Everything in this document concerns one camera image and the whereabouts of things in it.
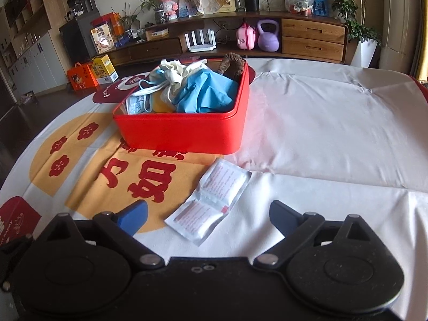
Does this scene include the orange gift bag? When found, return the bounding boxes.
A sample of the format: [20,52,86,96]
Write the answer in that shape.
[67,62,99,91]

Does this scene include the small potted orchid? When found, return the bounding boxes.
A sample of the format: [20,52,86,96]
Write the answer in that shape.
[139,0,166,24]

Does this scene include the potted plant white pot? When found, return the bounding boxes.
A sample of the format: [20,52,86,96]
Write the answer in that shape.
[331,0,380,68]

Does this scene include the white sachet packet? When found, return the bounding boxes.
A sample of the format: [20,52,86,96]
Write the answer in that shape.
[165,158,252,246]

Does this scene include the wooden TV cabinet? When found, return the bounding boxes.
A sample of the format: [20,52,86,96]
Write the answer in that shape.
[108,12,348,66]

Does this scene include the blue water bottle pack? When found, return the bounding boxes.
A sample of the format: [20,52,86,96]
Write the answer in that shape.
[314,0,329,17]

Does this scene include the blue rubber glove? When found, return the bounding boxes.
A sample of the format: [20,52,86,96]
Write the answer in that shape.
[173,69,239,114]

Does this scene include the purple kettlebell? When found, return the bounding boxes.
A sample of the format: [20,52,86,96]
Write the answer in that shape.
[257,20,279,52]

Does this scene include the black cylindrical speaker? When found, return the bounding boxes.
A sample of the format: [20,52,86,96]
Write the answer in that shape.
[244,0,260,12]

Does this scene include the wooden shelf cabinet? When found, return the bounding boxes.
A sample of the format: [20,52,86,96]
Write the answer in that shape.
[1,0,70,100]

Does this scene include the white cloth glove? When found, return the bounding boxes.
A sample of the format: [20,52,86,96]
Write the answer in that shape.
[159,59,208,108]

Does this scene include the white wifi router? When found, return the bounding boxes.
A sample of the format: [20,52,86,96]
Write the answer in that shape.
[184,29,216,53]

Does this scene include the black mini fridge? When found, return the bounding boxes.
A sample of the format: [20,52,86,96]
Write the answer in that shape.
[59,0,100,65]

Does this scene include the white standing air conditioner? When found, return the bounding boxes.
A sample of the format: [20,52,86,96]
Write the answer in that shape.
[379,0,421,73]

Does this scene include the red storage box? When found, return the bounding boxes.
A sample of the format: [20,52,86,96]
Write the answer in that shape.
[112,63,255,154]

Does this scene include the snack box with window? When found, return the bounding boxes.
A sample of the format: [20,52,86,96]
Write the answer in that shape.
[91,23,115,54]

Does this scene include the white blue face mask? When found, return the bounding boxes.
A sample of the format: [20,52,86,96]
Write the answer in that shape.
[125,68,168,114]

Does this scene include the brown hair scrunchie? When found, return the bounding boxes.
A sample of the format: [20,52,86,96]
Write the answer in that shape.
[217,52,245,81]

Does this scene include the yellow carton box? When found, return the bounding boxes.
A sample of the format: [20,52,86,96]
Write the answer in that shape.
[91,54,118,85]

